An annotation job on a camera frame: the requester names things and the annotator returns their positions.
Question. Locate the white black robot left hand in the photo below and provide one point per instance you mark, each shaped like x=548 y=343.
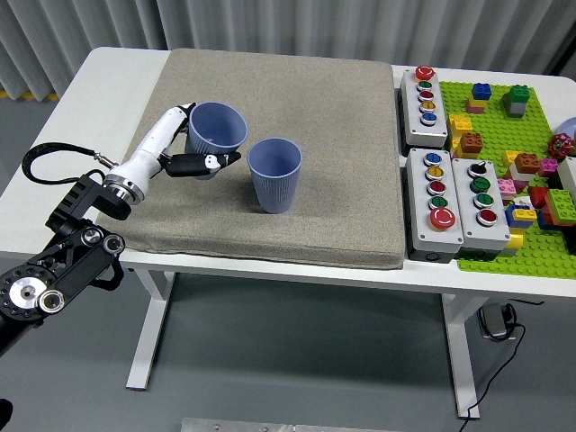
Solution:
x=144 y=155

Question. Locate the blue ribbed plastic cup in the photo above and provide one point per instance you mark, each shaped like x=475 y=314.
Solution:
x=274 y=193
x=220 y=130

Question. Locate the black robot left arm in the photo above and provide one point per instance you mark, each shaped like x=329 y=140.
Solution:
x=67 y=265

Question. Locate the grey pleated curtain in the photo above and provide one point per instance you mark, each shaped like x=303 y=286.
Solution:
x=180 y=22

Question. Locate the grey-brown cushion mat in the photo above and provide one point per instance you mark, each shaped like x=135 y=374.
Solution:
x=292 y=90

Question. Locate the white table leg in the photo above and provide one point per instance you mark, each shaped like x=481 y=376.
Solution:
x=461 y=351
x=150 y=324

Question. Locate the grey five-button control box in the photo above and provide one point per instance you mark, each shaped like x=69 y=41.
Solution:
x=416 y=130
x=423 y=234

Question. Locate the silver metal plate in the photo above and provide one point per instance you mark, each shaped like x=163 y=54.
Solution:
x=234 y=426

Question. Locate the orange toy block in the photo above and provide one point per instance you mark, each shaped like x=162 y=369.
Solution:
x=470 y=143
x=527 y=163

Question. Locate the blue yellow pink block stack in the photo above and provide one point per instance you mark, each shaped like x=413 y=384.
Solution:
x=480 y=92

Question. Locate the green studded baseplate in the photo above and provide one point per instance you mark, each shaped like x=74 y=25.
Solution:
x=495 y=130

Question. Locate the grey four-button control box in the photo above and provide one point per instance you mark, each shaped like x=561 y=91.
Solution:
x=495 y=236

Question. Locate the pink toy block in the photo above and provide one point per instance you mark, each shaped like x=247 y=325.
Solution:
x=506 y=186

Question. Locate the small yellow toy block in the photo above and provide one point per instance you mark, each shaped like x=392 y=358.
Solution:
x=510 y=158

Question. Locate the green grey block stack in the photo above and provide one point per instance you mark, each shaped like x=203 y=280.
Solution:
x=519 y=94

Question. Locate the grey power adapter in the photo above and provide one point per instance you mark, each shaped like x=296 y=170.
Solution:
x=495 y=321

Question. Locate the red toy block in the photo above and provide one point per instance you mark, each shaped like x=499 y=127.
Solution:
x=537 y=197

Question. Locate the magenta toy block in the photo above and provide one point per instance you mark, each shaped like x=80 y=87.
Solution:
x=548 y=167

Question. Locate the red valve wheel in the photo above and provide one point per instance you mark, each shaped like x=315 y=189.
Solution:
x=560 y=146

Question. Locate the large green toy block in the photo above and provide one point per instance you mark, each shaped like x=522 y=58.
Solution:
x=560 y=204

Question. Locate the white box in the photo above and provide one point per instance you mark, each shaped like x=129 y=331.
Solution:
x=569 y=175

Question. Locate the lavender plate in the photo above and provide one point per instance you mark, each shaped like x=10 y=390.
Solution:
x=569 y=127

